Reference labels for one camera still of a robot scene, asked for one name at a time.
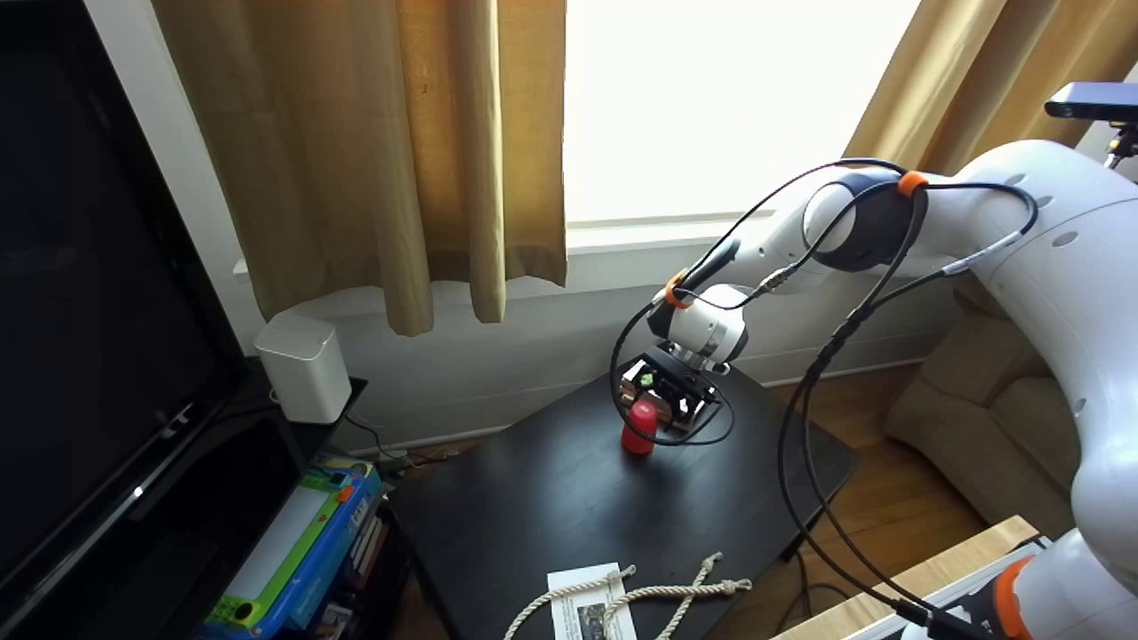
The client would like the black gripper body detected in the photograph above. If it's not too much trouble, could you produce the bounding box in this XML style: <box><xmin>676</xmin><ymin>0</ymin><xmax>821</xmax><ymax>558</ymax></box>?
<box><xmin>620</xmin><ymin>351</ymin><xmax>719</xmax><ymax>435</ymax></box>

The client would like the pink plastic cup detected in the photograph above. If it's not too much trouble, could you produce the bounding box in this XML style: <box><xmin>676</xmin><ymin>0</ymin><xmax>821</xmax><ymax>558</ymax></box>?
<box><xmin>623</xmin><ymin>399</ymin><xmax>662</xmax><ymax>460</ymax></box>

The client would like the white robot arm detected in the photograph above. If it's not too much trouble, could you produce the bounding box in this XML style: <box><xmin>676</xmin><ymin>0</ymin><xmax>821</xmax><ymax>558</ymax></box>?
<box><xmin>646</xmin><ymin>140</ymin><xmax>1138</xmax><ymax>640</ymax></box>

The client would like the black side table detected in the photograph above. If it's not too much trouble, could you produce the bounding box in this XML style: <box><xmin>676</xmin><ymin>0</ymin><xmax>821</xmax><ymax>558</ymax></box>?
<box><xmin>392</xmin><ymin>373</ymin><xmax>853</xmax><ymax>640</ymax></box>

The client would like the white picture card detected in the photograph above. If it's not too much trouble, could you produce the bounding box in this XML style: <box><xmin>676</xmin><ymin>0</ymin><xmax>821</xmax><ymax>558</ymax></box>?
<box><xmin>547</xmin><ymin>563</ymin><xmax>637</xmax><ymax>640</ymax></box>

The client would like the beige sofa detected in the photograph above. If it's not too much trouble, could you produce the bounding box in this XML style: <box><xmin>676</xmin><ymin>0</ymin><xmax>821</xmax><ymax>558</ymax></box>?
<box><xmin>886</xmin><ymin>277</ymin><xmax>1081</xmax><ymax>535</ymax></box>

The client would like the wooden board edge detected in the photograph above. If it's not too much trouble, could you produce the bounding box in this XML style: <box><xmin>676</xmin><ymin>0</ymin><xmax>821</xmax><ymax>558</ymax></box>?
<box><xmin>770</xmin><ymin>511</ymin><xmax>1045</xmax><ymax>640</ymax></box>

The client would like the white small speaker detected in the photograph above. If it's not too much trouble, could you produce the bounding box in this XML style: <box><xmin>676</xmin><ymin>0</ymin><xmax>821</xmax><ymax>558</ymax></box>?
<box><xmin>254</xmin><ymin>313</ymin><xmax>350</xmax><ymax>425</ymax></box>

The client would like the tan left curtain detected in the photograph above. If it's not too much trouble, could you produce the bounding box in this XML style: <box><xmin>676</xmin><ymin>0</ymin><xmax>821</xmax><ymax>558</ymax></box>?
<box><xmin>152</xmin><ymin>0</ymin><xmax>569</xmax><ymax>334</ymax></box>

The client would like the tan curtain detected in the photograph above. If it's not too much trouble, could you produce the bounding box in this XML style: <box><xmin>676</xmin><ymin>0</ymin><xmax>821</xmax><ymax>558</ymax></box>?
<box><xmin>152</xmin><ymin>0</ymin><xmax>569</xmax><ymax>334</ymax></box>
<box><xmin>847</xmin><ymin>0</ymin><xmax>1138</xmax><ymax>174</ymax></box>

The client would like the black tv stand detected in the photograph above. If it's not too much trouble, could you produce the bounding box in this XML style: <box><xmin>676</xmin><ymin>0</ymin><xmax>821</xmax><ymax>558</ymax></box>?
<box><xmin>0</xmin><ymin>373</ymin><xmax>412</xmax><ymax>640</ymax></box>

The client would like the tan right curtain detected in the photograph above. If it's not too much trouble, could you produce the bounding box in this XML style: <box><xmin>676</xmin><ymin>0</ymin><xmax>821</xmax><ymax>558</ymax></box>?
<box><xmin>847</xmin><ymin>0</ymin><xmax>1138</xmax><ymax>174</ymax></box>

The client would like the blue green game box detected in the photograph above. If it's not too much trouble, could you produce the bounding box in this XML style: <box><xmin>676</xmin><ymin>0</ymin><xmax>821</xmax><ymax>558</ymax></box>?
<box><xmin>200</xmin><ymin>462</ymin><xmax>379</xmax><ymax>640</ymax></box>

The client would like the black television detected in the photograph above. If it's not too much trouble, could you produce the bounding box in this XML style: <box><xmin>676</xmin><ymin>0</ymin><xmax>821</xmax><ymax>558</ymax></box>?
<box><xmin>0</xmin><ymin>0</ymin><xmax>254</xmax><ymax>597</ymax></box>

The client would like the white rope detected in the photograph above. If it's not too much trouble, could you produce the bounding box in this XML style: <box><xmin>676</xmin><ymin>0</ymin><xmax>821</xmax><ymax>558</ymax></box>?
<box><xmin>500</xmin><ymin>547</ymin><xmax>756</xmax><ymax>640</ymax></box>

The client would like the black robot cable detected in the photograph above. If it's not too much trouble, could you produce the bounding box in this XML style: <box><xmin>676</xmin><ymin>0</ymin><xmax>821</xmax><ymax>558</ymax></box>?
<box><xmin>603</xmin><ymin>151</ymin><xmax>1042</xmax><ymax>640</ymax></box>

